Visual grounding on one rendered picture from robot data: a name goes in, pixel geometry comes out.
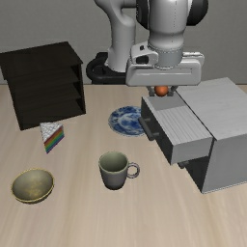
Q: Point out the orange egg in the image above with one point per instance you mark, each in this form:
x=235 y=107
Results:
x=161 y=90

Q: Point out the grey-green mug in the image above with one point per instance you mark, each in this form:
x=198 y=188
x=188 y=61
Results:
x=113 y=172

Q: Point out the dark slatted rack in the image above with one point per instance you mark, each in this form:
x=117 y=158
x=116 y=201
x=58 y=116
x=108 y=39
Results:
x=45 y=87

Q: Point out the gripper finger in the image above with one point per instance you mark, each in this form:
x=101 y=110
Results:
x=172 y=90
x=151 y=91

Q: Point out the grey cabinet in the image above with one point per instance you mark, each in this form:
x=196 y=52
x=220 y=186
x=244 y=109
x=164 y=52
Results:
x=222 y=128

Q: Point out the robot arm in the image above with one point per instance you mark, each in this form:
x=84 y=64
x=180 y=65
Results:
x=120 y=38

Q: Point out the olive green bowl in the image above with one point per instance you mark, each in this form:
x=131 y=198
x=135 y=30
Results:
x=32 y=186

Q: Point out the grey open drawer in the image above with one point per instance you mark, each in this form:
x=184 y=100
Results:
x=180 y=128

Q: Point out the rainbow cake wedge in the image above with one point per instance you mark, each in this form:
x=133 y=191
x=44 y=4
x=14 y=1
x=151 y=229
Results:
x=52 y=136

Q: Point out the blue and white plate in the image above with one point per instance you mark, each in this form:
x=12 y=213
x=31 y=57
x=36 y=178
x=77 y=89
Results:
x=126 y=121

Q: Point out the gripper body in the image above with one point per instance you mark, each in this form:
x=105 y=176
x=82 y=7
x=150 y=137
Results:
x=164 y=76

